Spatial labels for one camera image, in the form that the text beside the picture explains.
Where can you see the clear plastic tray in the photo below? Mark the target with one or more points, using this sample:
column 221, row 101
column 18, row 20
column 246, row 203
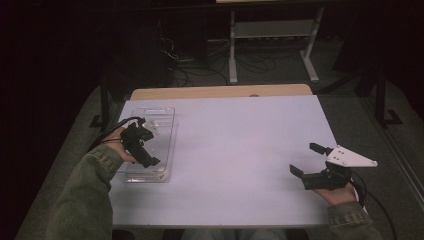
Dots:
column 164, row 146

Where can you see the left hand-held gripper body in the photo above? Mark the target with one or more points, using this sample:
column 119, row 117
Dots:
column 133, row 138

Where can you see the wooden table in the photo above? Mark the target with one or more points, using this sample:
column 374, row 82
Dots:
column 200, row 91

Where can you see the metal floor rail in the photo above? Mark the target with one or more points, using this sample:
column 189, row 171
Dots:
column 405, row 167

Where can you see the person's right hand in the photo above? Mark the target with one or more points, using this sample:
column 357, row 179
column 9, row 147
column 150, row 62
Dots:
column 338, row 196

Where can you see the black metal stand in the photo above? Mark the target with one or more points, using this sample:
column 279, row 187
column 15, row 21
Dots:
column 381, row 100
column 105, row 100

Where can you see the white metal desk frame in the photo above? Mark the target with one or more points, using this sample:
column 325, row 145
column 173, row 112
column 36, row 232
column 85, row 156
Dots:
column 273, row 29

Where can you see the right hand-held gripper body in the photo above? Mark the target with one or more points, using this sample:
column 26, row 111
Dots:
column 328, row 181

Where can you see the white table cover board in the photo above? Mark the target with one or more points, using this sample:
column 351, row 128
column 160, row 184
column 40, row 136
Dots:
column 233, row 140

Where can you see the person's left hand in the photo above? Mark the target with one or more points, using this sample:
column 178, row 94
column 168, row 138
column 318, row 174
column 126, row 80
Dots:
column 116, row 144

